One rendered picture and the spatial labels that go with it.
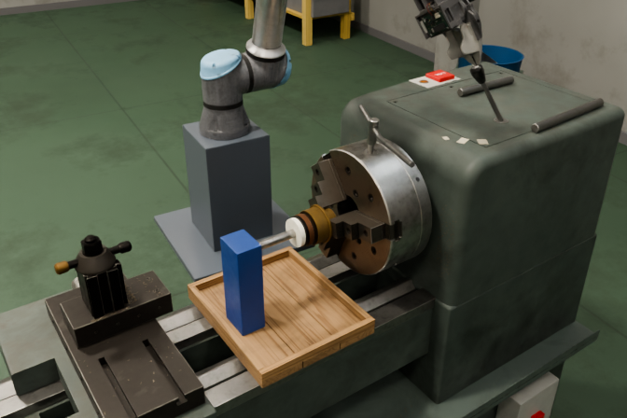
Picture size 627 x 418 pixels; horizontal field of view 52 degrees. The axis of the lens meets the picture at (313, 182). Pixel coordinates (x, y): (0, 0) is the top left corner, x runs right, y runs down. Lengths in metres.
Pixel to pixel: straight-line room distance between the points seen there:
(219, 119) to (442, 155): 0.69
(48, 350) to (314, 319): 0.58
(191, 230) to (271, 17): 0.74
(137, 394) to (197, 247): 0.83
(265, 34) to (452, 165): 0.68
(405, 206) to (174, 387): 0.61
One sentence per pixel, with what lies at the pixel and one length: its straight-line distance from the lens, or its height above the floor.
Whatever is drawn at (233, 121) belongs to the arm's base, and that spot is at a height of 1.15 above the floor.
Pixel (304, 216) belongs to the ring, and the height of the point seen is 1.12.
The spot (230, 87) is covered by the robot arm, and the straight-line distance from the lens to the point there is 1.83.
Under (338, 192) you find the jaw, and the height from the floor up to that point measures 1.13.
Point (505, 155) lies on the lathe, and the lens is 1.49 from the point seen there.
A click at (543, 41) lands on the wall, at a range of 5.26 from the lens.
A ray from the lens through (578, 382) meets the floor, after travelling 2.81.
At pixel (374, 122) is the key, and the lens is 1.42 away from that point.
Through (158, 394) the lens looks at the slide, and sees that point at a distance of 1.27.
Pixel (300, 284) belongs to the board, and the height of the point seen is 0.89.
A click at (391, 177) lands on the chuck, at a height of 1.21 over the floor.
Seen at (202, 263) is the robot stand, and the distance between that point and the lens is 1.95.
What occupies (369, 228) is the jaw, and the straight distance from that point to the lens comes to 1.40.
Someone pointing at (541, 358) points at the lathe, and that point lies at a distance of 2.03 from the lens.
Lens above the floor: 1.87
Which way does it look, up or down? 29 degrees down
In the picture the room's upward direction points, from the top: straight up
